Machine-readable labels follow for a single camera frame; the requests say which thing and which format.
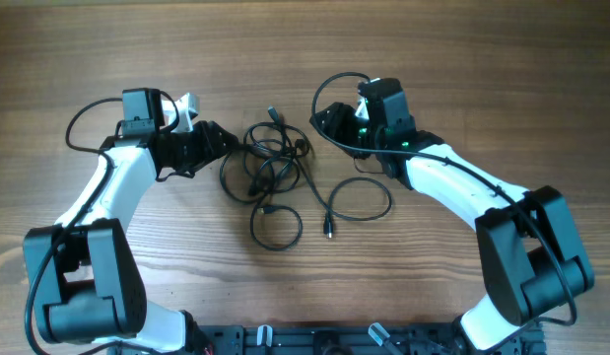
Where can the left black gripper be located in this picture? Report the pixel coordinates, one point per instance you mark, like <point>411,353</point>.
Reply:
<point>199,143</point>

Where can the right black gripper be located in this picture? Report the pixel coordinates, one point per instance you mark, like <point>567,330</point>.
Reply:
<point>342,123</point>

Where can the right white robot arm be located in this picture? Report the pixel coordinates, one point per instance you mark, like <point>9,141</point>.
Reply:
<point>533,261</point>

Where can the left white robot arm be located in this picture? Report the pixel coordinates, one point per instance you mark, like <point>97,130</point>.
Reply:
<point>85,286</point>

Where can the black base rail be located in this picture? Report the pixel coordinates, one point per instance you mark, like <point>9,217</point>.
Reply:
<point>414,339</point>

